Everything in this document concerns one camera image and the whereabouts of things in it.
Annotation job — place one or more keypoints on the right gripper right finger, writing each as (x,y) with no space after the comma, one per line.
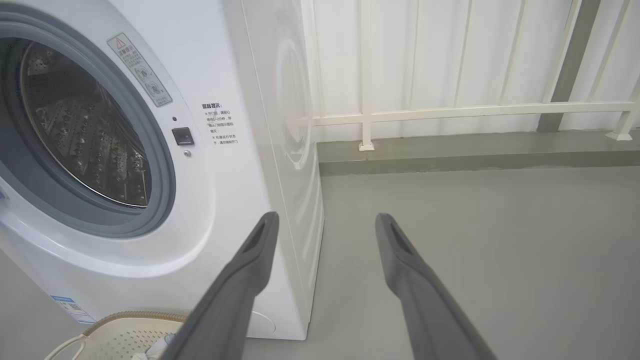
(425,300)

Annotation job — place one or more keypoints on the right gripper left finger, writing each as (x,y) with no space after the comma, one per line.
(235,295)

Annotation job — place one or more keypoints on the cream garment with black letters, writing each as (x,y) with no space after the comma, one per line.
(155,351)

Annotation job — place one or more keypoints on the white front-load washing machine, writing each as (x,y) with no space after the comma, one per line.
(225,210)

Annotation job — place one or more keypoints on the black door latch slot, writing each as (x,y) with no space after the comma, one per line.
(182,136)

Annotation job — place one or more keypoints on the stainless steel washing machine drum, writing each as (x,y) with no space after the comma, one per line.
(85,130)

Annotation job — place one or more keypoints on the round white filter cover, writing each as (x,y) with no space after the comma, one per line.
(262,324)

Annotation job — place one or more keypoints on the cream perforated laundry basket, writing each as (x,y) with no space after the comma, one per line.
(120,340)

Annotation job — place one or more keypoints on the blue energy label sticker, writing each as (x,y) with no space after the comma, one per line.
(74,310)

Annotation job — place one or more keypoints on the white metal railing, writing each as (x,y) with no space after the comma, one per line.
(366,75)

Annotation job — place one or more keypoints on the grey warning sticker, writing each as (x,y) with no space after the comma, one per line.
(140,70)

